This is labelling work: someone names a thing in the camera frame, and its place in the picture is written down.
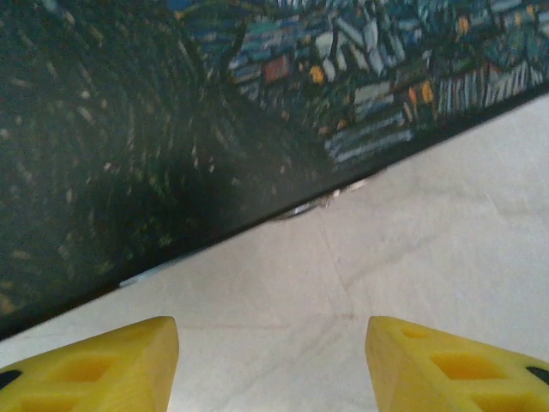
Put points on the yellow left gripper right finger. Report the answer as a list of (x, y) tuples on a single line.
[(412, 377)]

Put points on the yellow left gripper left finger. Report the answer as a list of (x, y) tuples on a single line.
[(128, 377)]

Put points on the black box with painting lid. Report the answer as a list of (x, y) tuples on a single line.
[(128, 129)]

